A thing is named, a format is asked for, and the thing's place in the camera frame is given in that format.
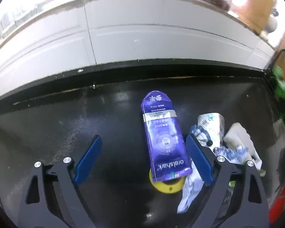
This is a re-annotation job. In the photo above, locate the blue white wrapper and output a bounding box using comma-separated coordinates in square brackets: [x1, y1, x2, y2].
[177, 125, 248, 214]

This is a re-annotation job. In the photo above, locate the white bottle brush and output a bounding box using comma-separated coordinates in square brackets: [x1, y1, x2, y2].
[223, 123, 262, 170]

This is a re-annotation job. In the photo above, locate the small green carton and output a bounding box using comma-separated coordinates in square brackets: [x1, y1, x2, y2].
[272, 65, 285, 100]

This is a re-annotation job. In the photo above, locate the yellow round lid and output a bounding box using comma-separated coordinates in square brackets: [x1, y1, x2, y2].
[149, 170, 185, 194]

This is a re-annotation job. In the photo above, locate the stone mortar and pestle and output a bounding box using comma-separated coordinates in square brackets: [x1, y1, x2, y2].
[261, 7, 279, 41]

